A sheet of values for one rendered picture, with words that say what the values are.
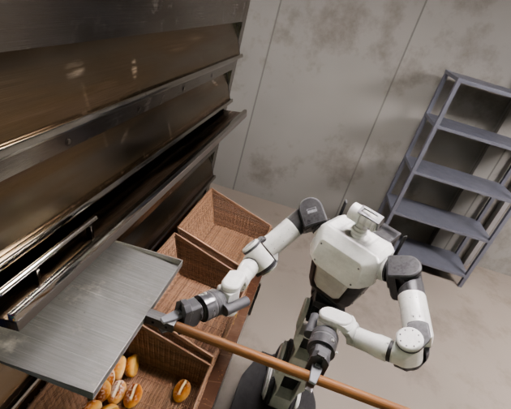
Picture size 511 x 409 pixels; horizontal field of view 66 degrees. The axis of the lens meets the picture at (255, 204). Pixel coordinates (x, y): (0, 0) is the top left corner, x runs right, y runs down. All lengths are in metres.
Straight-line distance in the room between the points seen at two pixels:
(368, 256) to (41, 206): 1.03
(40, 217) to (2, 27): 0.45
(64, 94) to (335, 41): 3.17
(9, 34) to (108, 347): 0.78
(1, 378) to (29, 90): 0.79
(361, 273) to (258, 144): 2.95
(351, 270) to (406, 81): 2.83
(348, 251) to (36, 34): 1.11
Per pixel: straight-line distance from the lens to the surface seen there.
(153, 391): 1.83
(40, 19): 0.95
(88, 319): 1.26
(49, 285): 0.99
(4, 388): 1.38
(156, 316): 1.23
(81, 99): 1.09
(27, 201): 1.07
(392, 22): 3.97
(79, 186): 1.20
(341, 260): 1.47
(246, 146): 4.25
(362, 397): 1.26
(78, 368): 1.16
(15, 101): 0.94
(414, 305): 1.38
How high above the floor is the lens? 2.12
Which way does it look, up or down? 29 degrees down
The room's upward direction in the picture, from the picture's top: 16 degrees clockwise
